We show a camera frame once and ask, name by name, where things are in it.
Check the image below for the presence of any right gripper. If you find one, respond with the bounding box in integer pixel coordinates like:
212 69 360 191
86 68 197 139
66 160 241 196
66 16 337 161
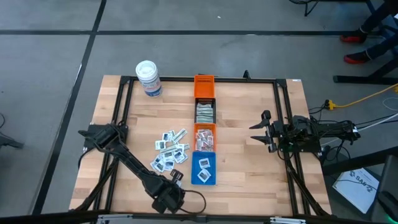
248 110 285 154

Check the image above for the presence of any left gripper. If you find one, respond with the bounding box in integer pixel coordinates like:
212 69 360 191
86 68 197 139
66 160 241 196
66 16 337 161
151 169 187 215

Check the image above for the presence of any blue plastic basket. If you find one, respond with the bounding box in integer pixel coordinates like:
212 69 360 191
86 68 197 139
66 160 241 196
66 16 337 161
190 151 218 187

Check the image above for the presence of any orange plastic basket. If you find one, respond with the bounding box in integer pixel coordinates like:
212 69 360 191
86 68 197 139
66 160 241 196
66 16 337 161
193 123 218 153
193 74 216 99

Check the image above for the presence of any black plastic basket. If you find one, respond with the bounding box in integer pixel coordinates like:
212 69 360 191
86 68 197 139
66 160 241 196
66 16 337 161
193 97 217 124

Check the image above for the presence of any black floor beam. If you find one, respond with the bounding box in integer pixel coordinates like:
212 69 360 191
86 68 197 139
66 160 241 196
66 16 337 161
322 145 398 177

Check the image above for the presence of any white wipes canister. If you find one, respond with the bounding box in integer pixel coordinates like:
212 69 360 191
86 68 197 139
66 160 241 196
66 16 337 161
135 60 164 98

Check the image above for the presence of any white printed booklet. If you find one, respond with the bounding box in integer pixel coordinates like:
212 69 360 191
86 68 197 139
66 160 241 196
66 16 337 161
331 167 381 215

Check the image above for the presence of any person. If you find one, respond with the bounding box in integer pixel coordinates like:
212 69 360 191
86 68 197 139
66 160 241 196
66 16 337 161
340 0 398 65

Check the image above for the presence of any black stand foot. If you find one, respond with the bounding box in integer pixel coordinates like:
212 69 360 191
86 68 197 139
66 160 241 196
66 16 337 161
0 113 25 150

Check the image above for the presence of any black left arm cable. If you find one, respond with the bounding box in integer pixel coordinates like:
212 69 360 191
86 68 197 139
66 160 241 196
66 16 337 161
178 189 207 215

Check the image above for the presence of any black aluminium table frame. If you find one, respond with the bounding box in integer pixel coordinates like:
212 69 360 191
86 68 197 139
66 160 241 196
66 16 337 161
0 73 371 224

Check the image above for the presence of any yellow cable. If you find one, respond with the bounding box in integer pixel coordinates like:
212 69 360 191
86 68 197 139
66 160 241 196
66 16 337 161
325 83 398 110

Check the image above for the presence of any silver metal bracket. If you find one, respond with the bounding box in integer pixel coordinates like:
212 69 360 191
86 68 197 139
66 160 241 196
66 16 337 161
96 213 134 224
269 217 307 224

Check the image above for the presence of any white cable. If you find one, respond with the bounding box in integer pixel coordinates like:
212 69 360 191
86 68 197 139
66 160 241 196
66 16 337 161
320 112 398 147

